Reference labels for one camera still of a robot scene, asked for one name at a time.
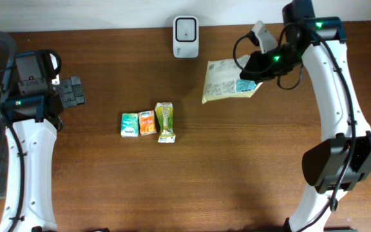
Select white barcode scanner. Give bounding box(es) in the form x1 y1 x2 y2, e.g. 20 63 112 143
173 15 200 59

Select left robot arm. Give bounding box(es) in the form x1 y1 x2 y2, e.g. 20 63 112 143
0 50 86 231

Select green yellow snack packet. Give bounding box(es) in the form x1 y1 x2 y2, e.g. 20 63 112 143
155 102 176 144

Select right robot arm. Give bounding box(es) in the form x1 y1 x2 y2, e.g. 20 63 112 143
240 0 371 231

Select orange tissue pack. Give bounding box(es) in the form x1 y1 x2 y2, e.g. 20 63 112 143
138 110 157 136

